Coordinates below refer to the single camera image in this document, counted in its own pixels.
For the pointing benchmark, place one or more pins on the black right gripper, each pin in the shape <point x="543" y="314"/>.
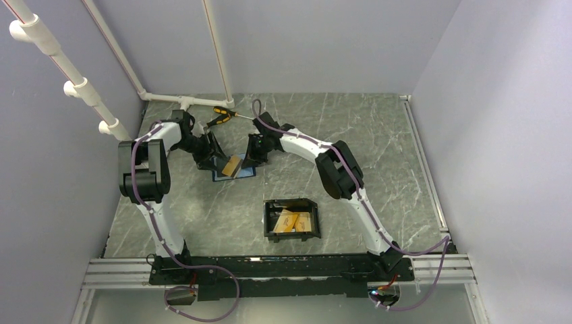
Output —
<point x="250" y="159"/>

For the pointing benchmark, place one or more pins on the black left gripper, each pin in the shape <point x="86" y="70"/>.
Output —
<point x="203" y="160"/>

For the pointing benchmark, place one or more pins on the blue leather card holder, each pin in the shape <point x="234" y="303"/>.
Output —
<point x="219" y="164"/>

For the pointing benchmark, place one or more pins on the black plastic card tray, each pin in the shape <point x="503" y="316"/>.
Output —
<point x="272" y="209"/>

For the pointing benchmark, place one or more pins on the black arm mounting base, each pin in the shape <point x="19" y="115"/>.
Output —
<point x="217" y="277"/>

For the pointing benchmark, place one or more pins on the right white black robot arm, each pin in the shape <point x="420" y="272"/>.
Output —
<point x="340" y="175"/>

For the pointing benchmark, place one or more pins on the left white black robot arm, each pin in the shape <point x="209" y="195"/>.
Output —
<point x="145" y="178"/>

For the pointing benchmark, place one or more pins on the yellow black screwdriver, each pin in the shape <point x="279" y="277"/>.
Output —
<point x="225" y="111"/>
<point x="217" y="121"/>

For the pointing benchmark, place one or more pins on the aluminium rail frame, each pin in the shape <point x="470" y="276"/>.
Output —
<point x="439" y="263"/>

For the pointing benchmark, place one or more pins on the white pvc pipe frame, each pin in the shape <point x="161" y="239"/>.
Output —
<point x="29" y="28"/>

